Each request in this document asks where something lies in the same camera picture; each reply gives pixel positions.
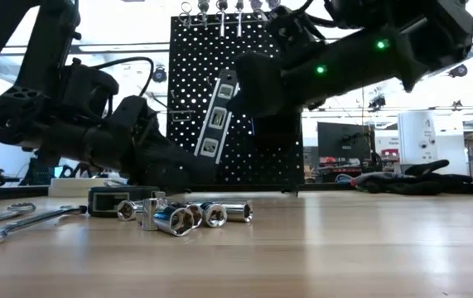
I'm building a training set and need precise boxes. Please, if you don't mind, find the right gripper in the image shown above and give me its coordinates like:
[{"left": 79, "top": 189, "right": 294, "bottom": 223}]
[{"left": 226, "top": 51, "right": 289, "bottom": 119}]

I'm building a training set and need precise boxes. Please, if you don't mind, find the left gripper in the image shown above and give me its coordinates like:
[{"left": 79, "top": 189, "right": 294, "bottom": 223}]
[{"left": 107, "top": 95, "right": 219, "bottom": 186}]

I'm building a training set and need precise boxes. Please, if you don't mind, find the black torpedo level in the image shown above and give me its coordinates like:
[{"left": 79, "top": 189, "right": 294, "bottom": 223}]
[{"left": 193, "top": 68, "right": 241, "bottom": 166}]

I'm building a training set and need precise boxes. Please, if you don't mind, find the black grey tape measure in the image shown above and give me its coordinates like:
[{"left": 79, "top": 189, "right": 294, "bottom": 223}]
[{"left": 88, "top": 185, "right": 161, "bottom": 219}]

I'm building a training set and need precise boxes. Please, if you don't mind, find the double-prong metal peg hook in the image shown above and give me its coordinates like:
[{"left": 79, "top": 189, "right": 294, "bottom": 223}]
[{"left": 170, "top": 89, "right": 198, "bottom": 123}]

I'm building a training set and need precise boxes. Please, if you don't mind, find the black plastic pegboard bin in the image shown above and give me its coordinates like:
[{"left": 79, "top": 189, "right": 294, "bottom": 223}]
[{"left": 252, "top": 111, "right": 306, "bottom": 140}]

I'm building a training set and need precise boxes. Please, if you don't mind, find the chrome socket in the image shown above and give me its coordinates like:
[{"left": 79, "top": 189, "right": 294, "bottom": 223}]
[
  {"left": 200, "top": 201, "right": 229, "bottom": 228},
  {"left": 142, "top": 197, "right": 167, "bottom": 232},
  {"left": 186, "top": 202, "right": 205, "bottom": 228},
  {"left": 152, "top": 205, "right": 195, "bottom": 237},
  {"left": 221, "top": 200, "right": 254, "bottom": 224},
  {"left": 116, "top": 199, "right": 144, "bottom": 222}
]

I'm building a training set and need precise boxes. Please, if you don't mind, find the black perforated pegboard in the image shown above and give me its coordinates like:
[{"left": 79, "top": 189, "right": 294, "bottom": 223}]
[{"left": 165, "top": 14, "right": 306, "bottom": 195}]

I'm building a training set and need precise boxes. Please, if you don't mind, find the black computer monitor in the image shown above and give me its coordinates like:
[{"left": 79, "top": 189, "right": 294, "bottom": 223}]
[{"left": 316, "top": 121, "right": 377, "bottom": 162}]

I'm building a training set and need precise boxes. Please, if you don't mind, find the black crate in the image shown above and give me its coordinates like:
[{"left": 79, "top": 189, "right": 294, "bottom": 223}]
[{"left": 20, "top": 156, "right": 61, "bottom": 187}]

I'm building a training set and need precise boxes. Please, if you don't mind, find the white pillar with sensors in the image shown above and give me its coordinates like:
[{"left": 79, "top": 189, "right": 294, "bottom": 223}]
[{"left": 396, "top": 109, "right": 439, "bottom": 166}]

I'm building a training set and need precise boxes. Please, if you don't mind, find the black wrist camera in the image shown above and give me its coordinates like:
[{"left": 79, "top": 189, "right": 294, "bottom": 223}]
[
  {"left": 265, "top": 4, "right": 329, "bottom": 57},
  {"left": 60, "top": 61, "right": 120, "bottom": 125}
]

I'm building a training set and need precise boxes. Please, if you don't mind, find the white wire ring rack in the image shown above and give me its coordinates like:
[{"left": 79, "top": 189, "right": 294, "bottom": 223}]
[{"left": 179, "top": 0, "right": 282, "bottom": 26}]

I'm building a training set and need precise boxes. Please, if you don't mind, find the black aluminium table frame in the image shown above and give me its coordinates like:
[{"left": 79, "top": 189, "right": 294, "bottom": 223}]
[{"left": 0, "top": 181, "right": 473, "bottom": 204}]

